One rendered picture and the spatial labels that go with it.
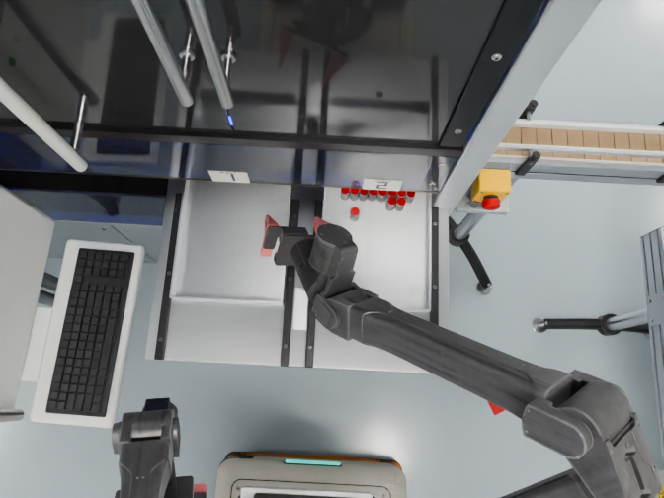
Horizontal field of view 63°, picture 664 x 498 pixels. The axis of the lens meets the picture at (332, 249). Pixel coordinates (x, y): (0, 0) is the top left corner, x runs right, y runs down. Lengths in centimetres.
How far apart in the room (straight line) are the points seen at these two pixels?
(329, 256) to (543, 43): 42
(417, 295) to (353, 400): 92
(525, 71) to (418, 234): 60
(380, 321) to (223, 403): 146
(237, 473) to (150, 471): 115
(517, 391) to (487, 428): 157
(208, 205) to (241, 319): 30
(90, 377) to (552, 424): 108
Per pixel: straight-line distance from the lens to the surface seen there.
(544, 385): 66
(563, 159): 147
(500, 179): 128
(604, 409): 65
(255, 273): 132
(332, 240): 83
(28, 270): 148
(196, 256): 135
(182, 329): 133
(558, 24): 79
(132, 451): 80
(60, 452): 237
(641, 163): 155
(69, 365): 146
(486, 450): 225
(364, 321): 80
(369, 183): 122
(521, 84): 89
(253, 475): 191
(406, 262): 133
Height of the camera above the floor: 216
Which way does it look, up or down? 75 degrees down
